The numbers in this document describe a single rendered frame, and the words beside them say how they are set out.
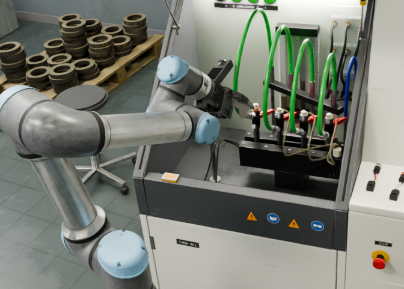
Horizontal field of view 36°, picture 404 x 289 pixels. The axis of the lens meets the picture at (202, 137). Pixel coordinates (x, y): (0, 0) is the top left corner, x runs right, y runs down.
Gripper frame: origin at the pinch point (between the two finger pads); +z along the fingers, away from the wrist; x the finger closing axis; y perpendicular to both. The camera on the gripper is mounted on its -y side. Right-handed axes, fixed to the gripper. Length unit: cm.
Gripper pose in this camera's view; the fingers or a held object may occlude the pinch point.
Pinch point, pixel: (241, 105)
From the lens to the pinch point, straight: 186.2
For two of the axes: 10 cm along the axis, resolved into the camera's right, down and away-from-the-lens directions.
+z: 5.7, 2.9, 7.6
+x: 7.9, 0.4, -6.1
